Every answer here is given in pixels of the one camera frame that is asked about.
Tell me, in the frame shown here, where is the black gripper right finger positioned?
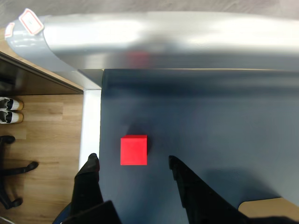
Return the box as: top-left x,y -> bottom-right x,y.
168,155 -> 253,224

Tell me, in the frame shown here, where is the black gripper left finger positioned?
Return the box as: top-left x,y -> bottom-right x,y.
70,153 -> 105,217

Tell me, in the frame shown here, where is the red cube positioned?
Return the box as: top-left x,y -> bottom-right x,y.
120,134 -> 148,166

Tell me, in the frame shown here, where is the beige metal box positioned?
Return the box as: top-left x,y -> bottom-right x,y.
239,197 -> 299,220

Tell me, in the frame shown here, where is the black office chair base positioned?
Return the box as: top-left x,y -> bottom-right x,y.
0,135 -> 39,210

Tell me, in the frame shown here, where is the dark blue-grey mat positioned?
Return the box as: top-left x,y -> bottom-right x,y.
99,68 -> 299,224

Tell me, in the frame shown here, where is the white and black shoe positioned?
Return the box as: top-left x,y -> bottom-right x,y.
0,110 -> 24,125
0,97 -> 24,111

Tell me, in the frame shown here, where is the dark wooden furniture panel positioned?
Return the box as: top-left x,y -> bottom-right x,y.
0,50 -> 84,96

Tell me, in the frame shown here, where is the white sticker with red border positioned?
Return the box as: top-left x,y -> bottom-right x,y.
18,8 -> 45,36
4,22 -> 16,38

